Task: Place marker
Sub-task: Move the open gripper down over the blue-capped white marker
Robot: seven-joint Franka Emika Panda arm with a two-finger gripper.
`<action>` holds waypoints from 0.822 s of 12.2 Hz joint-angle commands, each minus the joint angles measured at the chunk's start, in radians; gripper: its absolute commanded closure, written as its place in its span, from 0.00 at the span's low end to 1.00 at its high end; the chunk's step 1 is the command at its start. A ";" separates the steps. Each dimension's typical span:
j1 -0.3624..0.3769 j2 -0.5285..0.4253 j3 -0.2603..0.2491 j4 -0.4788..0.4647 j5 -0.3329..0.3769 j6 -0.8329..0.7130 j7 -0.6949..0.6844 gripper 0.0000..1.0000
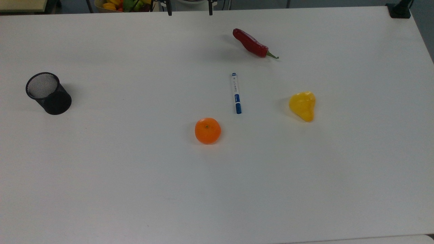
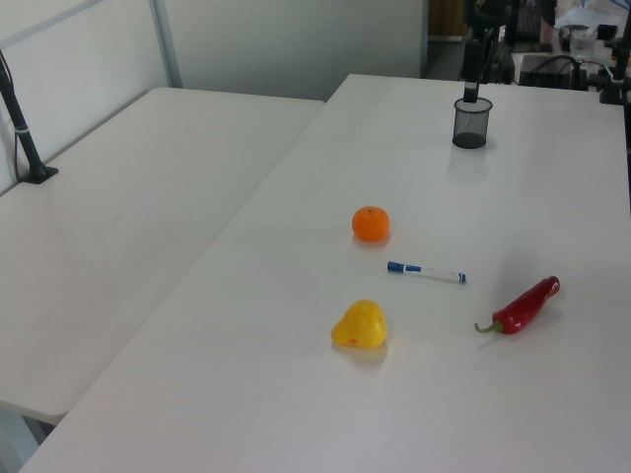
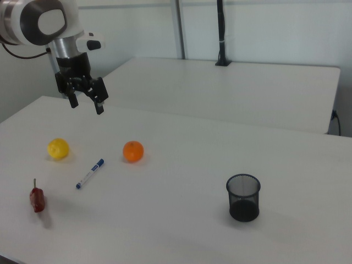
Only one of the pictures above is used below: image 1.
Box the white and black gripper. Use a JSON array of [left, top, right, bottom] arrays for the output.
[[165, 0, 214, 16]]

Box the white marker with blue cap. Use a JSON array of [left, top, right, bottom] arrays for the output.
[[231, 73, 242, 115]]

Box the red chili pepper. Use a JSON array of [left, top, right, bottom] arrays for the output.
[[233, 28, 279, 60]]

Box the bowl of toy fruit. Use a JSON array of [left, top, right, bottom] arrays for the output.
[[94, 0, 154, 13]]

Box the orange mandarin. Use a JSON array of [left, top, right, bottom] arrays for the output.
[[195, 118, 221, 145]]

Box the yellow bell pepper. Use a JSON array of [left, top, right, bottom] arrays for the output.
[[289, 91, 316, 122]]

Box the black mesh pen cup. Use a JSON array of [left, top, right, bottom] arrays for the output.
[[26, 72, 72, 115]]

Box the light wooden side table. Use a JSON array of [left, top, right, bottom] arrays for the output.
[[0, 0, 48, 14]]

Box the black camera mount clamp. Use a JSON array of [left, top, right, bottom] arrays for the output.
[[386, 0, 414, 19]]

